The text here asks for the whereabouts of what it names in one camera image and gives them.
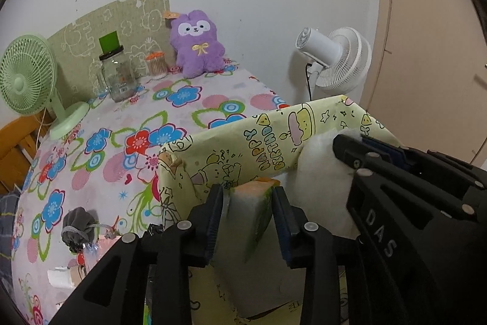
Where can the green desk fan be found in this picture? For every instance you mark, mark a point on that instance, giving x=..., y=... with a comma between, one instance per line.
x=23, y=81

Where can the plaid bedding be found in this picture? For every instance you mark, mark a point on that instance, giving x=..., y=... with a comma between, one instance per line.
x=7, y=218

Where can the purple plush bunny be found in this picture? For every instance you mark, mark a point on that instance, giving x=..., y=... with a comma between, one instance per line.
x=194, y=43

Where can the cotton swab jar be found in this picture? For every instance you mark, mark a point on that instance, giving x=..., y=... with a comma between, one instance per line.
x=156, y=67

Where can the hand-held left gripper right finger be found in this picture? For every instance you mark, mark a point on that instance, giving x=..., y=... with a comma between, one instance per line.
x=282, y=228

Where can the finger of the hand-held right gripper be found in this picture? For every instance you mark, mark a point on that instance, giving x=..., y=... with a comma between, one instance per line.
x=348, y=150
x=384, y=146

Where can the white orange snack packet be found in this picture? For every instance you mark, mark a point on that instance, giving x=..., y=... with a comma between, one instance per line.
x=247, y=222

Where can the white standing fan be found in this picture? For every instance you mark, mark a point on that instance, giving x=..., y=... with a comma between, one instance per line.
x=334, y=54

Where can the yellow printed fabric storage box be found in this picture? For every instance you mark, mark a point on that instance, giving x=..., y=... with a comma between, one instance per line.
x=243, y=150

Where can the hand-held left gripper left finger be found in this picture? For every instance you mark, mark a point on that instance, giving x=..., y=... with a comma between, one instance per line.
x=214, y=220

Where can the white fluffy cotton wad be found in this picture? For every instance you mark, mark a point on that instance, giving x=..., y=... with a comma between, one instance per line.
x=323, y=180

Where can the beige door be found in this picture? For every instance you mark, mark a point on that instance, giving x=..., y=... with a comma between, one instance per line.
x=430, y=43

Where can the green printed board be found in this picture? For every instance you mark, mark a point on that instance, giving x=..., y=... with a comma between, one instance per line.
x=95, y=24

